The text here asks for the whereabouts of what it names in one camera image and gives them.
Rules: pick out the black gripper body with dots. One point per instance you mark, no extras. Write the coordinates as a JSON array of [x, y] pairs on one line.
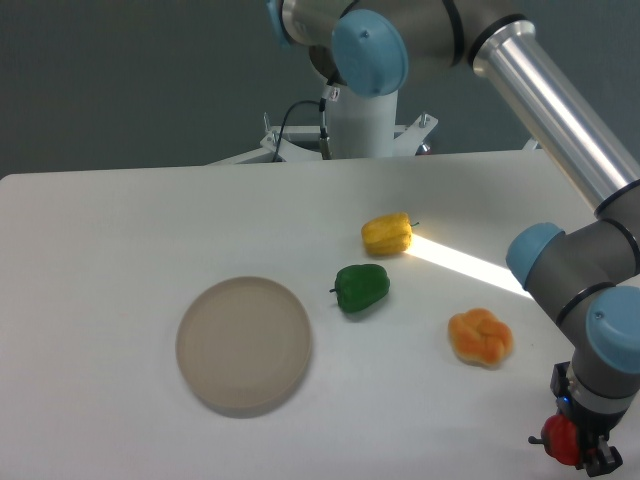
[[592, 414]]

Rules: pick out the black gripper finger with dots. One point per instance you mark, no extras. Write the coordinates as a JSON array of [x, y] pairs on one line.
[[601, 459]]

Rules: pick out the red bell pepper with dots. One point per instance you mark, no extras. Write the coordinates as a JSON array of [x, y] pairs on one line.
[[558, 436]]

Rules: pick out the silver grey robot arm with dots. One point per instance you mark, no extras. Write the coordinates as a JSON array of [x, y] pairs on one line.
[[580, 280]]

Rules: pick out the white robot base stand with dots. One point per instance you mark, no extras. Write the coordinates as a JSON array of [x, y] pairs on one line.
[[341, 125]]

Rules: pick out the green bell pepper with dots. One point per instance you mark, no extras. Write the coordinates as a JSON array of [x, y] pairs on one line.
[[358, 287]]

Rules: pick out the yellow bell pepper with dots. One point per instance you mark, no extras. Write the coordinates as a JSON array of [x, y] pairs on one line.
[[388, 235]]

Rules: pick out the orange knotted bread roll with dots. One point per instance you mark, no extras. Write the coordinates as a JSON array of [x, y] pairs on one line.
[[478, 337]]

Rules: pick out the beige round plate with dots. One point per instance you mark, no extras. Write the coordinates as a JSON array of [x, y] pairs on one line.
[[244, 345]]

